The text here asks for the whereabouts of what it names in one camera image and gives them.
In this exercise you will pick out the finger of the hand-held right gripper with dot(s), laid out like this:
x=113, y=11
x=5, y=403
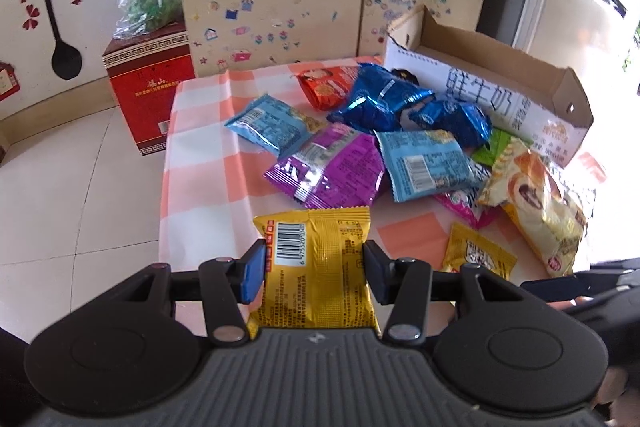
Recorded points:
x=555, y=284

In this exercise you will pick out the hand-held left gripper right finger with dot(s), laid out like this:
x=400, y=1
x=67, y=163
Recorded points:
x=376, y=272

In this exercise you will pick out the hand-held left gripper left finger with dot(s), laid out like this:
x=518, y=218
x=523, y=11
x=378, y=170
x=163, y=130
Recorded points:
x=252, y=272

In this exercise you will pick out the yellow snack packet with barcode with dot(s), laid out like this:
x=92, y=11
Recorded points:
x=320, y=267

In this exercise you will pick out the yellow bread packet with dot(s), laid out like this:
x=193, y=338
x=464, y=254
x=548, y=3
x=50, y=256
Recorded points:
x=535, y=202

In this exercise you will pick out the pink snack packet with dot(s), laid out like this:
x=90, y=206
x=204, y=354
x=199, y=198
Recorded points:
x=465, y=207

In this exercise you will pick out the light blue snack packet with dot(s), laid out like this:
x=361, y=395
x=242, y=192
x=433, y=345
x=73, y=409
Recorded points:
x=425, y=162
x=265, y=119

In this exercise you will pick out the large blue foil snack packet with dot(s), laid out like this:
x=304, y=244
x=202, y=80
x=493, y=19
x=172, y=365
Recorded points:
x=380, y=99

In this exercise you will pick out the person's right hand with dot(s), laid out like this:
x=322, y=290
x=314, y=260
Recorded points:
x=612, y=389

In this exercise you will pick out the small yellow snack packet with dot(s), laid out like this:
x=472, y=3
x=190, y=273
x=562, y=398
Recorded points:
x=475, y=252

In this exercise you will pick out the orange checkered tablecloth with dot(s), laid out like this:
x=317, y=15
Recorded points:
x=210, y=187

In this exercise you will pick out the purple snack packet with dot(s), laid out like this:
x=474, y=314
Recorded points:
x=335, y=167

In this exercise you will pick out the green snack packet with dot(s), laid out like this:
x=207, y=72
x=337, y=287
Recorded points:
x=492, y=147

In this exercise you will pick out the small blue foil snack packet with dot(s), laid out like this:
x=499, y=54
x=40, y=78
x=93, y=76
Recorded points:
x=450, y=119

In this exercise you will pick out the red noodle snack packet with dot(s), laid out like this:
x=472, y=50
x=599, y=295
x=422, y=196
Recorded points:
x=325, y=84

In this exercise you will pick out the red cardboard box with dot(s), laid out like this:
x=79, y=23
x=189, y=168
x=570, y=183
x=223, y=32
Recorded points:
x=150, y=92

